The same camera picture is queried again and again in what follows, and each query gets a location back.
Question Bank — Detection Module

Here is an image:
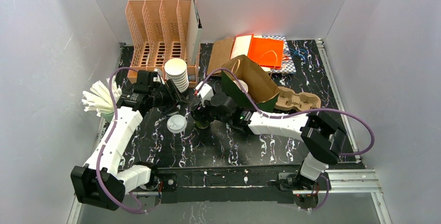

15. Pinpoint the green paper bag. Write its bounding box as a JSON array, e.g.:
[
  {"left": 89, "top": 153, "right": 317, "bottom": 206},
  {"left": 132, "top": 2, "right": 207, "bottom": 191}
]
[{"left": 221, "top": 55, "right": 280, "bottom": 112}]

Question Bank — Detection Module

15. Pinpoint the green paper cup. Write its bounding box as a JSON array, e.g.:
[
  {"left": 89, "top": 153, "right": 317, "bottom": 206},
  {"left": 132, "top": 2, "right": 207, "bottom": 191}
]
[{"left": 194, "top": 120, "right": 211, "bottom": 129}]

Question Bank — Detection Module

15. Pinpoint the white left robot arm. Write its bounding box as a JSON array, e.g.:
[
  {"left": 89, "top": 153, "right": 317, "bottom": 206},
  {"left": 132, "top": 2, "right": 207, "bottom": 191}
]
[{"left": 70, "top": 69, "right": 188, "bottom": 214}]

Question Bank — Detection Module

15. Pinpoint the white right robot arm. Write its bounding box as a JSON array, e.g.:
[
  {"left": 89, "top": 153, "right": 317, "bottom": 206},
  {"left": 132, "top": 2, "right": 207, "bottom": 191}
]
[{"left": 191, "top": 82, "right": 347, "bottom": 191}]

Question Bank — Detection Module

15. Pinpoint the white cup lid stack front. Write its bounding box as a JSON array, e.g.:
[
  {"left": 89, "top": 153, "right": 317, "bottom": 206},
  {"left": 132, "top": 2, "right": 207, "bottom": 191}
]
[{"left": 166, "top": 114, "right": 187, "bottom": 134}]

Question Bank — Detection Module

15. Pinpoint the stack of white paper cups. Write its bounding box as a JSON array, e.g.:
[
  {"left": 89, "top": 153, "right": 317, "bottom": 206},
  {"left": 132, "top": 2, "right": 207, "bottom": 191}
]
[{"left": 164, "top": 58, "right": 189, "bottom": 93}]

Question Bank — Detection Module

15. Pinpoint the brown kraft paper bag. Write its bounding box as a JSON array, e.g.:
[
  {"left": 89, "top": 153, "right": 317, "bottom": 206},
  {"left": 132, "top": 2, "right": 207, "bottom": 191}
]
[{"left": 206, "top": 37, "right": 234, "bottom": 75}]

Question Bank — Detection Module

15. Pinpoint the peach plastic file organizer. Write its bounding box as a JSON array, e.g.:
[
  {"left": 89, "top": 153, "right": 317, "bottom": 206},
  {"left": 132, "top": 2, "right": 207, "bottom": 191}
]
[{"left": 125, "top": 0, "right": 203, "bottom": 88}]

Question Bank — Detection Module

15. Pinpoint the bundle of white wrapped straws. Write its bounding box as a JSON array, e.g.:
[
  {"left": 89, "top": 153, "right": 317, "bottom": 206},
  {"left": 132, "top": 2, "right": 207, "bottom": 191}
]
[{"left": 81, "top": 77, "right": 122, "bottom": 122}]

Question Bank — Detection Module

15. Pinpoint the stack of pulp cup carriers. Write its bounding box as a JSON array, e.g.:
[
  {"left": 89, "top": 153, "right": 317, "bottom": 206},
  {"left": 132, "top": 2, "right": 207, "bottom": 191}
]
[{"left": 275, "top": 86, "right": 321, "bottom": 111}]

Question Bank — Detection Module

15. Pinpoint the orange paper bag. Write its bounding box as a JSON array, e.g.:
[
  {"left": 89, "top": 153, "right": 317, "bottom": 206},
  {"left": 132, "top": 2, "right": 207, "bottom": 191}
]
[{"left": 230, "top": 34, "right": 284, "bottom": 70}]

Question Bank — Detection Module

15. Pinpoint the checkered blue white bag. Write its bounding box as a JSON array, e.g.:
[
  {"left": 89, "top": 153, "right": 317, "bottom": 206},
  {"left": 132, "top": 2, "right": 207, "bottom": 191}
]
[{"left": 262, "top": 35, "right": 295, "bottom": 74}]

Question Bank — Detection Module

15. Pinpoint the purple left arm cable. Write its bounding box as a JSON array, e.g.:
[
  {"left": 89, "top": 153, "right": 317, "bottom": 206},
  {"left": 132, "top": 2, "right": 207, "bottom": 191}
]
[{"left": 96, "top": 67, "right": 152, "bottom": 215}]

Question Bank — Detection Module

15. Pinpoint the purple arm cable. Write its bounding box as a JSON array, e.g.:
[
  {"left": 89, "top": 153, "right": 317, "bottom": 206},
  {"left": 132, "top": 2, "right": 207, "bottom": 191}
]
[
  {"left": 96, "top": 67, "right": 152, "bottom": 215},
  {"left": 194, "top": 67, "right": 375, "bottom": 213}
]

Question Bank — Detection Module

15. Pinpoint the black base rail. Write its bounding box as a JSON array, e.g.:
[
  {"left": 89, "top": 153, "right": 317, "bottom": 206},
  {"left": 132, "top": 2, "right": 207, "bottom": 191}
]
[{"left": 125, "top": 162, "right": 331, "bottom": 204}]

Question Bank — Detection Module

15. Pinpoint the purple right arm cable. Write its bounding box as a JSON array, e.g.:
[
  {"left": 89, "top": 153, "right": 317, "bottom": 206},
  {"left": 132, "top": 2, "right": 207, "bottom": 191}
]
[{"left": 194, "top": 67, "right": 375, "bottom": 213}]

